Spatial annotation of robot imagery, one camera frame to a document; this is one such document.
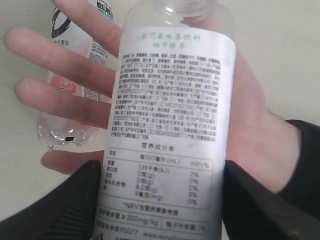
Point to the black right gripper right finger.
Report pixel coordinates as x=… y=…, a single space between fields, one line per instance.
x=252 y=212

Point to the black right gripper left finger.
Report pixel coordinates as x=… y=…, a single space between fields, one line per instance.
x=66 y=213

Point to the open bare human hand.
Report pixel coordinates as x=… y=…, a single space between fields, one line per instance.
x=263 y=144

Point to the black sleeved forearm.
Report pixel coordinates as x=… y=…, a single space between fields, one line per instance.
x=307 y=169

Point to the white nutrition label bottle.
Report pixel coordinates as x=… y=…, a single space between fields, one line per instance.
x=163 y=167

